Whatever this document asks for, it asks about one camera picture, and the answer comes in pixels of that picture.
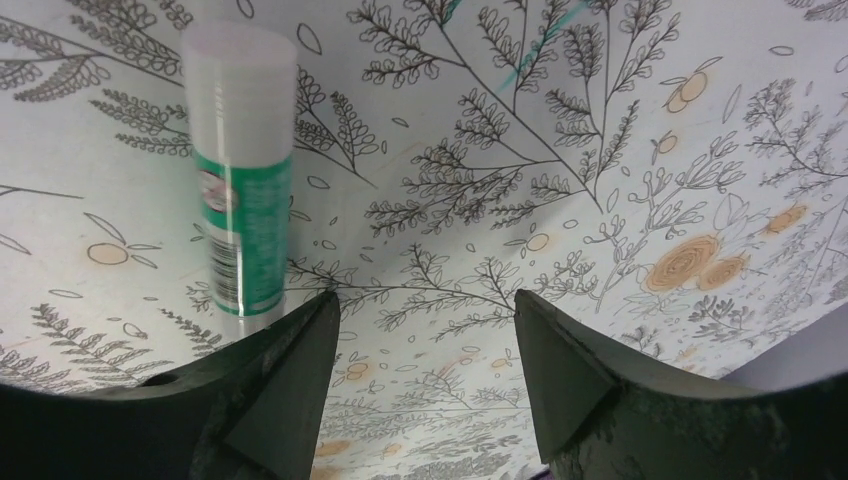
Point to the floral table mat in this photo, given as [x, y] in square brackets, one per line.
[671, 173]

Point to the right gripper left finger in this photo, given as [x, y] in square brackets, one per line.
[251, 410]

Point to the green white glue stick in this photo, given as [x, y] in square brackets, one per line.
[240, 83]

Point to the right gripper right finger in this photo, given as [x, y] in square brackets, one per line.
[603, 410]

